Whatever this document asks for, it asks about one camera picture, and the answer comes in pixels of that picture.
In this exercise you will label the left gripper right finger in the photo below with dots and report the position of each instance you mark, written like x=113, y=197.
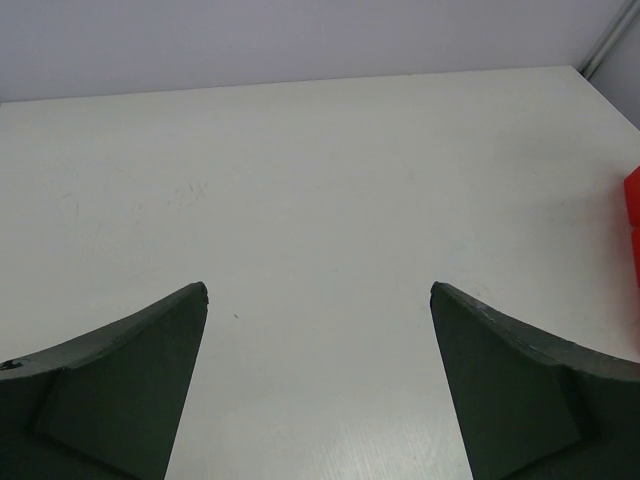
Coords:
x=529, y=404

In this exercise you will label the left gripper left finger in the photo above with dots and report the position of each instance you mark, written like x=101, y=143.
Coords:
x=106, y=404

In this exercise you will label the red plastic compartment bin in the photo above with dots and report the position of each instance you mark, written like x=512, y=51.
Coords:
x=631, y=187

